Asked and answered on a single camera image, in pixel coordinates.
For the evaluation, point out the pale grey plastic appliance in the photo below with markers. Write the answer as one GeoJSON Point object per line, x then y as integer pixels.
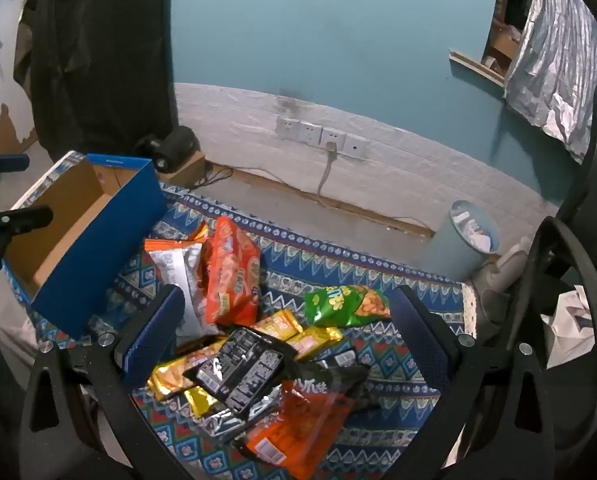
{"type": "Point", "coordinates": [498, 280]}

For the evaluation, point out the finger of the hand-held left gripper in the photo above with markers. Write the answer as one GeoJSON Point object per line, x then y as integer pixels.
{"type": "Point", "coordinates": [9, 162]}
{"type": "Point", "coordinates": [26, 219]}

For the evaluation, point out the wooden window sill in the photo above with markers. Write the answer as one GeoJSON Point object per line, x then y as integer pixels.
{"type": "Point", "coordinates": [476, 66]}

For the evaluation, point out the dark snack packet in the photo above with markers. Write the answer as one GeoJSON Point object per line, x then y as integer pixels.
{"type": "Point", "coordinates": [323, 382]}

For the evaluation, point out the green snack packet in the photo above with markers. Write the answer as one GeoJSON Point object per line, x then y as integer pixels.
{"type": "Point", "coordinates": [343, 302]}

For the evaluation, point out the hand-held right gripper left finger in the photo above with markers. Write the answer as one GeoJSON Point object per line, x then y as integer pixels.
{"type": "Point", "coordinates": [153, 332]}

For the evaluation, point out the crumpled white cloth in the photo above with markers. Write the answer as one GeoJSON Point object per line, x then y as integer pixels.
{"type": "Point", "coordinates": [573, 330]}

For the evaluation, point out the patterned blue blanket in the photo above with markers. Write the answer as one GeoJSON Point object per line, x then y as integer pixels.
{"type": "Point", "coordinates": [388, 410]}

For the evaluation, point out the blue cardboard box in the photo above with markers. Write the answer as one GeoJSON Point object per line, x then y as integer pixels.
{"type": "Point", "coordinates": [98, 255]}

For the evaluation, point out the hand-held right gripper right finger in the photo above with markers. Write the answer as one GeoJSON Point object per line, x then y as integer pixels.
{"type": "Point", "coordinates": [421, 340]}

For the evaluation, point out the black white-print snack packet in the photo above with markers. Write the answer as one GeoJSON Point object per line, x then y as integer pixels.
{"type": "Point", "coordinates": [241, 365]}

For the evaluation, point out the golden orange snack packet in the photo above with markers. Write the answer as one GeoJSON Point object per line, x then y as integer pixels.
{"type": "Point", "coordinates": [178, 372]}

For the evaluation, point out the white grey snack packet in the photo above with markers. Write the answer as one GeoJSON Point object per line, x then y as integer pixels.
{"type": "Point", "coordinates": [178, 272]}

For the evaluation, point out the light blue trash bin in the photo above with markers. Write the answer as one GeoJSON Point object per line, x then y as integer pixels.
{"type": "Point", "coordinates": [448, 252]}

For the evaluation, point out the clear orange snack packet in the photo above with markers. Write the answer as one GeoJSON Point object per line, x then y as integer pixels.
{"type": "Point", "coordinates": [298, 435]}

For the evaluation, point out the black camera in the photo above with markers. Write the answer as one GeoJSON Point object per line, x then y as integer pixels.
{"type": "Point", "coordinates": [173, 145]}

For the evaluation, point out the silver foil curtain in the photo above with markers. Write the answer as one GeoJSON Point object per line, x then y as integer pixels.
{"type": "Point", "coordinates": [563, 60]}

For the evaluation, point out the large orange snack bag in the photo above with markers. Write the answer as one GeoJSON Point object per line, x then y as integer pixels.
{"type": "Point", "coordinates": [233, 270]}

